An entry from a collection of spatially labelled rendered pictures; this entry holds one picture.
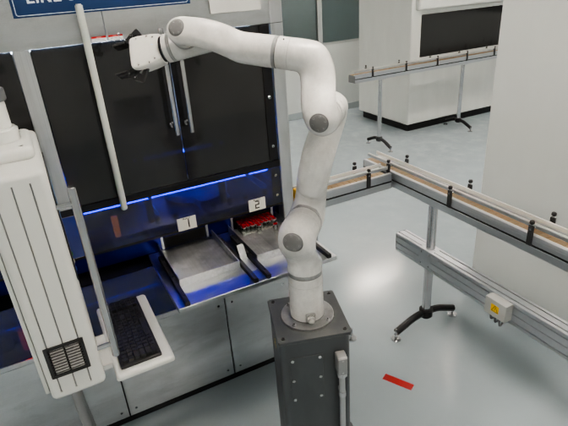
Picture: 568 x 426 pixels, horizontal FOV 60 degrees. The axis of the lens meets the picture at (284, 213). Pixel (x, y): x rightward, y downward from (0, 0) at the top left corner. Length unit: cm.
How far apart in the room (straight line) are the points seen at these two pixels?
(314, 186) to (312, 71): 34
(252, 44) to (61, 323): 99
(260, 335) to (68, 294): 132
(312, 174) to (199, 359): 140
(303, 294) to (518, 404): 148
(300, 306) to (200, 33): 93
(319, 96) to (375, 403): 176
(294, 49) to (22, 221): 87
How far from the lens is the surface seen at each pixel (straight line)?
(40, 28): 194
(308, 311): 173
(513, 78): 299
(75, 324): 166
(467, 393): 282
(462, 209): 251
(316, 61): 140
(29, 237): 151
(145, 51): 159
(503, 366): 302
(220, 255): 219
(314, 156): 147
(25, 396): 250
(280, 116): 223
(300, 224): 152
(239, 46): 146
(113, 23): 197
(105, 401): 260
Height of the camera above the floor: 196
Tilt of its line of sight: 26 degrees down
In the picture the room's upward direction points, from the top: 4 degrees counter-clockwise
